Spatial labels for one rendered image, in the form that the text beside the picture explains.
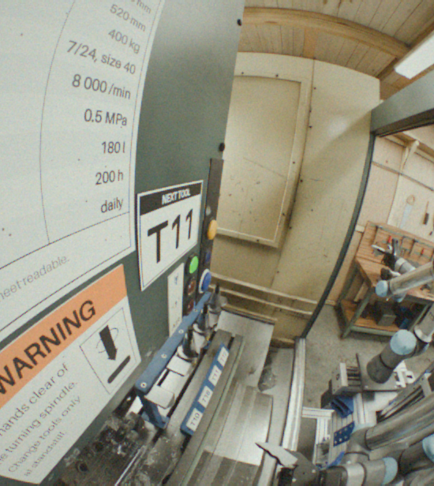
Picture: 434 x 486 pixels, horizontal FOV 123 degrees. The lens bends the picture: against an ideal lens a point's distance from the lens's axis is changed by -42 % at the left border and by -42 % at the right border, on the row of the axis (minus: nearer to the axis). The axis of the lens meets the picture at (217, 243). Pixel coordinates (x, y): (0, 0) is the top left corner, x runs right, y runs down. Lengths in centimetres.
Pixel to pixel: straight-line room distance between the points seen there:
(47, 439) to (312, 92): 111
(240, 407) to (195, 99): 109
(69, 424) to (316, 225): 99
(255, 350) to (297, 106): 126
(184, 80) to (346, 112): 91
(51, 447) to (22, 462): 3
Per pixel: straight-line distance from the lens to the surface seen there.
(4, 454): 15
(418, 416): 56
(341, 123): 100
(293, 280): 109
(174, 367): 59
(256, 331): 125
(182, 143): 16
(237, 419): 105
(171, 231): 17
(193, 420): 81
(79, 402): 16
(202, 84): 19
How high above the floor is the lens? 173
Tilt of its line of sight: 24 degrees down
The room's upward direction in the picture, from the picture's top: 8 degrees clockwise
